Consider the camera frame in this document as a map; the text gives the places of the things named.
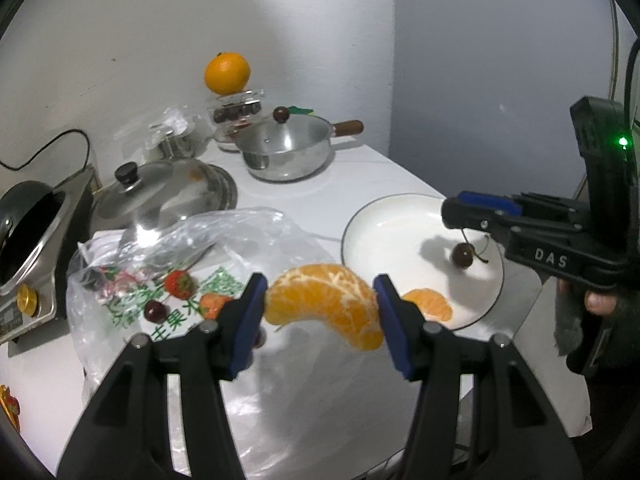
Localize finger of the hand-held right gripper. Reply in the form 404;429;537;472
457;190;593;223
441;197;595;250

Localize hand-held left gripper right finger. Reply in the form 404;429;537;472
372;274;586;480

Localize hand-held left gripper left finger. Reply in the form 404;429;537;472
57;272;268;480

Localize small orange fruit piece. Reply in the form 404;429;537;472
199;292;233;321

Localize small tangerine segment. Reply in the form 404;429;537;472
400;287;453;326

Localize large tangerine segment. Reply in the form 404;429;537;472
263;262;385;352

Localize white plate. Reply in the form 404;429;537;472
341;194;506;332

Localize clear plastic bag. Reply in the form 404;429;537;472
65;207;426;466

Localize person's right hand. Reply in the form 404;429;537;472
554;282;617;356

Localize strawberry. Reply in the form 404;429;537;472
162;270;197;298

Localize grey refrigerator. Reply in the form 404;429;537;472
390;0;640;241

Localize large steel pot lid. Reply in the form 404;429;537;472
90;157;238;241

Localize small steel saucepan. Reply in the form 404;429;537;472
234;106;364;182

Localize small white dish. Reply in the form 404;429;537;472
214;125;261;151

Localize plastic wrapped steel cups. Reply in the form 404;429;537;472
115;105;213;161

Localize glass jar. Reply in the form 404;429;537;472
206;89;266;128

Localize steel induction cooker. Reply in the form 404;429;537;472
0;166;98;358

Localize whole orange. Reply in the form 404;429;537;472
204;52;251;96

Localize black wok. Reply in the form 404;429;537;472
0;180;63;261

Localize orange peel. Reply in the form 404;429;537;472
0;384;22;433

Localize black induction cooker cable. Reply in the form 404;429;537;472
0;129;92;181

